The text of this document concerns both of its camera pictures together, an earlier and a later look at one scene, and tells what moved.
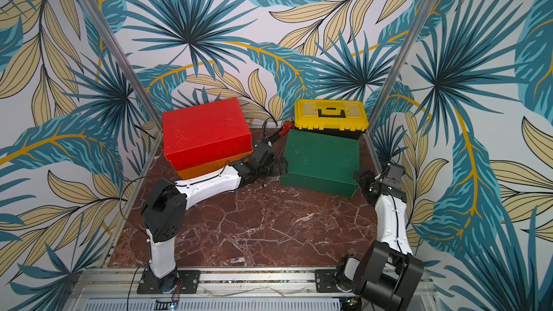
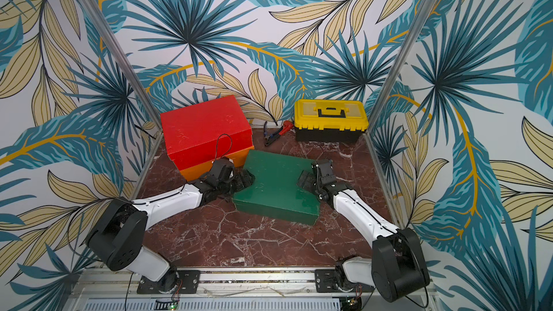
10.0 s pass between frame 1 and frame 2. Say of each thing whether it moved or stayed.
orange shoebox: stayed
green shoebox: moved
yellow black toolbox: stayed
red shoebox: stayed
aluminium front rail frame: stayed
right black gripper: moved
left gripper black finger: moved
